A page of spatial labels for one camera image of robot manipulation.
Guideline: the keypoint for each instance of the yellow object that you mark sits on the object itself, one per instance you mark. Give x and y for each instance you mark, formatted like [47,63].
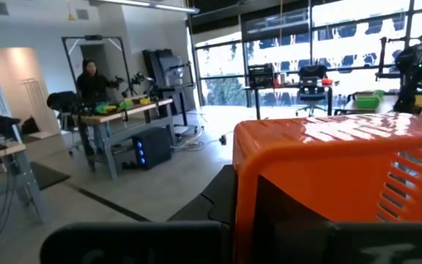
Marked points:
[145,101]

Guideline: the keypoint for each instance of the green plastic bin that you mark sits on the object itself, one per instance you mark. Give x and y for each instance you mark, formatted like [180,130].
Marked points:
[368,100]

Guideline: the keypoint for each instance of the person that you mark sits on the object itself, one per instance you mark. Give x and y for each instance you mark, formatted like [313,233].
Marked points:
[92,84]

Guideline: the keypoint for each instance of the small red object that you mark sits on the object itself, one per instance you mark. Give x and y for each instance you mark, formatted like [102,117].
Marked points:
[327,81]

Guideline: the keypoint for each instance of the orange slotted plastic basket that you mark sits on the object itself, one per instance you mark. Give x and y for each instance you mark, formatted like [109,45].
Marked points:
[306,157]

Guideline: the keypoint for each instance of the black floor tape strip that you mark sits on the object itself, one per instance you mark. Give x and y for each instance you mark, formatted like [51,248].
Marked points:
[108,202]

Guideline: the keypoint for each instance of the dark tall cabinet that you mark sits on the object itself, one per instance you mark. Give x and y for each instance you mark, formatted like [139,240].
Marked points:
[154,66]

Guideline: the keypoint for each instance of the black office chair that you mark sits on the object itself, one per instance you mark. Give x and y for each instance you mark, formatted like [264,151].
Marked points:
[311,84]

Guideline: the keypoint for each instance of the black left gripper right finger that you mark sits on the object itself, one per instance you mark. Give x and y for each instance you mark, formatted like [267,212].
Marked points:
[343,242]

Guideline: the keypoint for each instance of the ceiling light bar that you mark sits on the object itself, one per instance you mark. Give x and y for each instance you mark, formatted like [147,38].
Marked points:
[152,4]

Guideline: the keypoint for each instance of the black overhead station frame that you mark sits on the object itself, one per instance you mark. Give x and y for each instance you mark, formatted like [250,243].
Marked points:
[93,37]

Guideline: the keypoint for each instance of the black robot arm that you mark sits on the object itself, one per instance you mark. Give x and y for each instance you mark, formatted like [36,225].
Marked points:
[118,81]
[137,78]

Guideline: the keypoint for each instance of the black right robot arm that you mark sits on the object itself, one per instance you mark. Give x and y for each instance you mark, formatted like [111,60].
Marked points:
[410,84]

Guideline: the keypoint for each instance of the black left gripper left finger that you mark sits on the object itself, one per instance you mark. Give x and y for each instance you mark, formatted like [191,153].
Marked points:
[141,242]

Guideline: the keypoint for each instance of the black computer tower blue lights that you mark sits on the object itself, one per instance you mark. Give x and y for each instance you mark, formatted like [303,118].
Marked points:
[154,146]

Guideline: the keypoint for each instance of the black desk by window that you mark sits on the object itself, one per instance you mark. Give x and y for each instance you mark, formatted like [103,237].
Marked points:
[291,87]

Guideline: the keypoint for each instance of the black bag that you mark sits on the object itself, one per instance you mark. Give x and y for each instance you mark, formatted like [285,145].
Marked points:
[30,126]

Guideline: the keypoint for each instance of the green object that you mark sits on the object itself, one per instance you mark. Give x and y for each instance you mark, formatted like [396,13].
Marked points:
[105,109]
[126,105]

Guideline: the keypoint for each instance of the black floor mat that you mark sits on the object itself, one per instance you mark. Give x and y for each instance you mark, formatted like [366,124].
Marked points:
[50,176]

